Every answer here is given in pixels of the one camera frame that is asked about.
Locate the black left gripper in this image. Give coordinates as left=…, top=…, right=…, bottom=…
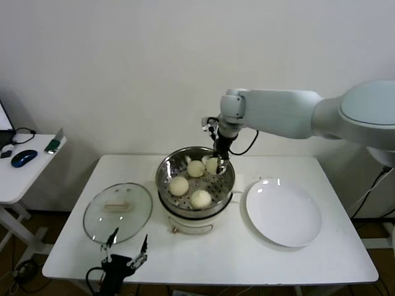
left=99, top=227, right=149, bottom=296

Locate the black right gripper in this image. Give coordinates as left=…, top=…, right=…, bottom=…
left=214, top=136, right=236, bottom=176

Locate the white steamed baozi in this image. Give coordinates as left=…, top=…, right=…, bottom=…
left=189, top=189, right=212, bottom=210
left=168, top=177, right=189, bottom=197
left=187, top=160, right=206, bottom=178
left=205, top=157, right=219, bottom=174

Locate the round glass pot lid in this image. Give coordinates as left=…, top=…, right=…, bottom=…
left=83, top=182, right=154, bottom=244

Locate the stainless steel steamer basket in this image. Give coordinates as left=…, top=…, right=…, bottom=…
left=156, top=146, right=237, bottom=218

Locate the steel steamer pot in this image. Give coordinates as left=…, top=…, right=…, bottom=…
left=149, top=165, right=245, bottom=237

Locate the white round plate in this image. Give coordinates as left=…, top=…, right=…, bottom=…
left=246, top=178, right=323, bottom=248

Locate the white side desk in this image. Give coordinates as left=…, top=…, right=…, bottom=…
left=0, top=133, right=68, bottom=257

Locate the blue computer mouse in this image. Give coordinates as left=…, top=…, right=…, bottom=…
left=11, top=149, right=39, bottom=168

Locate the black laptop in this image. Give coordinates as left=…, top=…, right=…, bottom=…
left=0, top=98, right=17, bottom=149

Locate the white stand base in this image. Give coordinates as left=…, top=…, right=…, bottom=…
left=360, top=215, right=395, bottom=249

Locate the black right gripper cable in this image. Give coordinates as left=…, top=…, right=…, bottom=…
left=230, top=129, right=259, bottom=155

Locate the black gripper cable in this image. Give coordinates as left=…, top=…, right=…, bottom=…
left=85, top=266, right=104, bottom=296
left=230, top=129, right=259, bottom=155

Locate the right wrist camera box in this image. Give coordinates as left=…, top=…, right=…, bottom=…
left=201, top=116, right=219, bottom=133

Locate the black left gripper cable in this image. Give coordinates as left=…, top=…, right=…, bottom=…
left=85, top=266, right=104, bottom=296

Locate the floor power strip with cables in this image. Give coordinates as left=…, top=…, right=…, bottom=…
left=12, top=258, right=44, bottom=294

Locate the green handled scraper tool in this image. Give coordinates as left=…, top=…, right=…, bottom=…
left=44, top=127, right=67, bottom=155

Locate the black looped desk cable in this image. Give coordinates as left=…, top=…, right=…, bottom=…
left=12, top=126, right=37, bottom=145

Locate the white wall cable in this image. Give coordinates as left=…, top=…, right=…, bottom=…
left=350, top=171, right=390, bottom=213

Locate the black wall cable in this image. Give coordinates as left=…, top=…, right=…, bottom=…
left=351, top=165, right=393, bottom=218

